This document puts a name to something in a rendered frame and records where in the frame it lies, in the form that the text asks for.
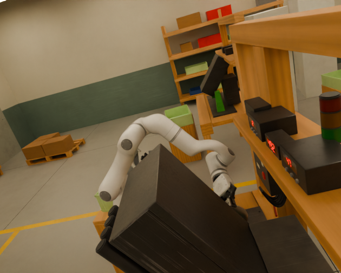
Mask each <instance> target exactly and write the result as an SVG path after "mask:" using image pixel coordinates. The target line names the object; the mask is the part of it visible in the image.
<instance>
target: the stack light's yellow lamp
mask: <svg viewBox="0 0 341 273"><path fill-rule="evenodd" d="M320 122H321V128H323V129H338V128H341V111H340V112H338V113H333V114H324V113H321V112H320Z"/></svg>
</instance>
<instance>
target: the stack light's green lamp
mask: <svg viewBox="0 0 341 273"><path fill-rule="evenodd" d="M321 130H322V138H324V139H327V140H335V141H337V142H339V143H341V128H338V129H323V128H321Z"/></svg>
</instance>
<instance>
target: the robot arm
mask: <svg viewBox="0 0 341 273"><path fill-rule="evenodd" d="M150 133H153V134H159V135H161V136H162V137H164V138H165V139H166V140H168V141H169V142H170V143H172V144H173V145H174V146H176V147H177V148H178V149H180V150H181V151H183V152H184V153H185V154H187V155H188V156H190V157H192V156H194V155H196V154H198V153H200V152H202V151H207V150H210V151H214V152H211V153H209V154H207V155H206V163H207V166H208V170H209V173H210V175H211V179H212V182H213V191H214V192H215V193H216V194H217V195H218V196H219V197H220V198H221V199H223V200H224V201H226V200H227V199H228V198H230V200H231V203H232V207H237V205H236V203H235V200H234V199H235V196H234V195H235V191H236V189H237V188H236V187H235V186H234V184H233V182H232V180H231V178H230V177H229V175H228V173H227V170H226V168H227V166H228V165H229V164H230V163H231V162H232V161H233V160H234V159H235V154H234V152H233V151H232V150H231V149H229V148H228V147H227V146H225V145H224V144H222V143H221V142H219V141H216V140H211V139H207V140H196V139H194V138H193V137H192V136H191V135H189V134H188V133H187V132H185V131H184V130H183V129H182V128H181V127H179V126H178V125H177V124H175V123H174V122H173V121H172V120H170V119H169V118H168V117H166V116H164V115H162V114H152V115H149V116H147V117H144V118H138V119H137V120H135V121H134V122H133V123H131V125H130V126H129V127H128V128H127V129H126V130H125V131H124V132H123V133H122V135H121V137H120V138H119V141H118V143H117V153H116V156H115V159H114V161H113V163H112V165H111V167H110V169H109V171H108V173H107V174H106V176H105V178H104V179H103V181H102V183H101V185H100V187H99V196H100V198H101V199H102V200H103V201H106V202H111V201H113V206H114V205H117V206H118V207H119V205H120V201H121V198H122V194H123V190H124V187H125V184H126V181H127V177H128V175H127V173H128V171H129V169H130V167H131V165H132V162H133V160H134V158H135V152H136V150H137V148H138V146H139V144H140V143H141V141H142V140H143V139H144V137H145V136H146V135H148V134H150Z"/></svg>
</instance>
